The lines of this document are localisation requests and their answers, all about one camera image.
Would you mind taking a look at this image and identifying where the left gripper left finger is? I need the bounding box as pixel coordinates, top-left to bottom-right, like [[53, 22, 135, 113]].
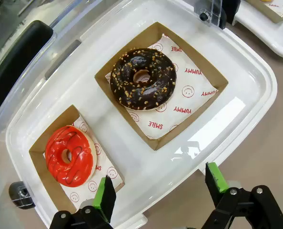
[[49, 175, 118, 229]]

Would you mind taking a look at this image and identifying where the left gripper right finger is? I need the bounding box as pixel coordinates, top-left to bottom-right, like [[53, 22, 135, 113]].
[[201, 162, 283, 229]]

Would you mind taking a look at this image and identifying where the yellow frosted donut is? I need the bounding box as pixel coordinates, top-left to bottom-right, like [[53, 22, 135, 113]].
[[245, 0, 283, 24]]

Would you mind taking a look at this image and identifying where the white printed paper liner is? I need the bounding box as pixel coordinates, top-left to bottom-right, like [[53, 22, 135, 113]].
[[258, 0, 283, 17], [43, 115, 123, 210], [105, 33, 218, 140]]

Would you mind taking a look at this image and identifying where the red glazed donut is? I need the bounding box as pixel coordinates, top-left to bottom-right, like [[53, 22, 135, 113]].
[[45, 125, 98, 188]]

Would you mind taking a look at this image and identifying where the red frosted donut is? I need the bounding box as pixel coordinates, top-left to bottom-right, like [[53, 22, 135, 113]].
[[29, 104, 125, 215]]

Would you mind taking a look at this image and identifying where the chocolate donut with nut bits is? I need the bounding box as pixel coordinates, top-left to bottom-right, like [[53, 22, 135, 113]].
[[110, 47, 177, 111]]

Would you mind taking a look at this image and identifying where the chocolate frosted donut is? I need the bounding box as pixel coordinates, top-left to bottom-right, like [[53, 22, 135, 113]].
[[94, 21, 229, 151]]

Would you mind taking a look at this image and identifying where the black lid hinge knob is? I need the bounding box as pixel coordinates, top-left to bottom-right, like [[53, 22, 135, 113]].
[[199, 9, 210, 22], [8, 181, 36, 210]]

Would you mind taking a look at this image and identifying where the white display tray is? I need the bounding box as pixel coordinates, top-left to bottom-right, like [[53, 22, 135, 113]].
[[232, 0, 283, 60], [5, 0, 278, 229]]

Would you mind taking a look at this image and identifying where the clear display tray lid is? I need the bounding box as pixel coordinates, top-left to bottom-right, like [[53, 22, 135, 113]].
[[0, 0, 224, 208]]

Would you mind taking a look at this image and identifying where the black lid handle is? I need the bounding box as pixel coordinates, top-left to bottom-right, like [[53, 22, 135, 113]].
[[0, 20, 54, 125]]

